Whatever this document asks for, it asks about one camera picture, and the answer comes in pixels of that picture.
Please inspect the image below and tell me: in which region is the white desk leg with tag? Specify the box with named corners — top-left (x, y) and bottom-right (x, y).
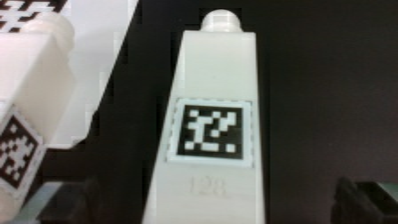
top-left (142, 9), bottom-right (264, 224)

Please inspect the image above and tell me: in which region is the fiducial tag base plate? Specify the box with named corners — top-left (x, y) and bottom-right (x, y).
top-left (0, 0), bottom-right (138, 149)

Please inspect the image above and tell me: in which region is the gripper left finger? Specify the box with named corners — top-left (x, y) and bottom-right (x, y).
top-left (10, 182), bottom-right (88, 224)

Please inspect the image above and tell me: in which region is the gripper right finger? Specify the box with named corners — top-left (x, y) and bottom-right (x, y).
top-left (330, 178), bottom-right (398, 224)

